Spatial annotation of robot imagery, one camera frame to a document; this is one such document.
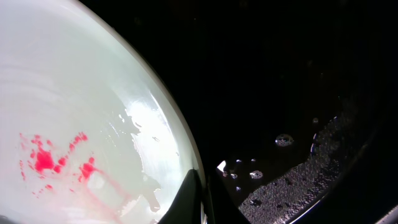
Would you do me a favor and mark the mint green plate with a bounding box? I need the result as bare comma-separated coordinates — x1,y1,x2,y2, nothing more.
1,1,206,223

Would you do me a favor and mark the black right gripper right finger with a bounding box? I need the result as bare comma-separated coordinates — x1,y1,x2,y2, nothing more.
208,170,249,224

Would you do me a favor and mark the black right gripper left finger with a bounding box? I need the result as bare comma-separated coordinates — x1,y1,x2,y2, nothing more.
158,169,202,224

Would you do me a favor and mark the round black tray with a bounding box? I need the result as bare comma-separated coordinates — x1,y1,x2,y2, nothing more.
85,1,397,223

